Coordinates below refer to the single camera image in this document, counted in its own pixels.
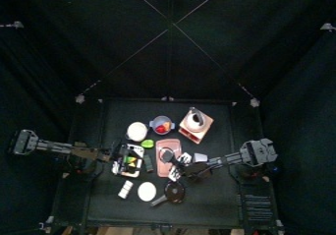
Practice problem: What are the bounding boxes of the clear glass cup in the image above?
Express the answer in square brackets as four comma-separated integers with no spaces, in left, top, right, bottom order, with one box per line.
[157,147,177,164]

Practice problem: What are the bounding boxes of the pink plastic tray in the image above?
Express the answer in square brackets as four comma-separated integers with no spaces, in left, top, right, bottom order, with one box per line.
[155,138,183,178]

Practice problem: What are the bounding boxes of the green toy lime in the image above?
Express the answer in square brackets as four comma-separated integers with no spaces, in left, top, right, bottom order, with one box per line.
[140,139,156,149]

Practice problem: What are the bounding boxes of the dark green block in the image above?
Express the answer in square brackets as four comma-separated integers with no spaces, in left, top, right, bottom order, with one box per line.
[143,153,155,173]

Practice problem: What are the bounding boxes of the white round bowl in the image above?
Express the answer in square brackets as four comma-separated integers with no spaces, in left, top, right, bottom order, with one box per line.
[125,121,149,143]

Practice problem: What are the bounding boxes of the small white box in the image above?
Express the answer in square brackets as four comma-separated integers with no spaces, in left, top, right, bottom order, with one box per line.
[117,180,135,200]

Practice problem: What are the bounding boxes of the wooden toy coffee grinder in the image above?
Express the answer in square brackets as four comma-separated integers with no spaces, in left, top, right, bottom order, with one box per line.
[177,106,215,145]

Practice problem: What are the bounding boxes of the blue toy cooking pot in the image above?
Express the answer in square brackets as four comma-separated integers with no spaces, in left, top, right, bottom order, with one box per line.
[148,115,176,136]

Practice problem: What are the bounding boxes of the white round plate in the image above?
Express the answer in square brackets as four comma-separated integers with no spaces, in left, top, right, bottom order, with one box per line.
[136,181,157,203]

